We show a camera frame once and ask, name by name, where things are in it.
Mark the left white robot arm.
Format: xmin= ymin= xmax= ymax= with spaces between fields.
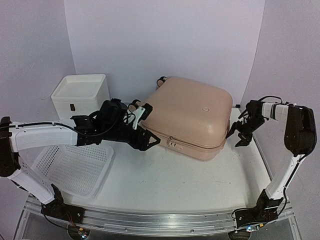
xmin=0 ymin=98 xmax=160 ymax=219

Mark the white drawer cabinet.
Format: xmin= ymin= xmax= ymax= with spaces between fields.
xmin=51 ymin=74 xmax=110 ymax=119

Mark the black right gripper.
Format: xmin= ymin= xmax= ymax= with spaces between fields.
xmin=226 ymin=117 xmax=265 ymax=147

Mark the pink hard-shell suitcase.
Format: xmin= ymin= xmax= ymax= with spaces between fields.
xmin=131 ymin=77 xmax=233 ymax=161

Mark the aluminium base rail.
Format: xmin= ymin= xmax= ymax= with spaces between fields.
xmin=23 ymin=199 xmax=296 ymax=236

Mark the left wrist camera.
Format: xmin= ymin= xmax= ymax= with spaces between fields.
xmin=132 ymin=103 xmax=153 ymax=130

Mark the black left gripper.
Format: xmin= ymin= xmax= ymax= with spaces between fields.
xmin=103 ymin=124 xmax=161 ymax=151

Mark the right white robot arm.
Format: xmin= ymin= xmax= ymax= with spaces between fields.
xmin=226 ymin=95 xmax=317 ymax=201

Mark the white perforated plastic basket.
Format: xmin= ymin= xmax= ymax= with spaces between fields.
xmin=20 ymin=144 xmax=114 ymax=199

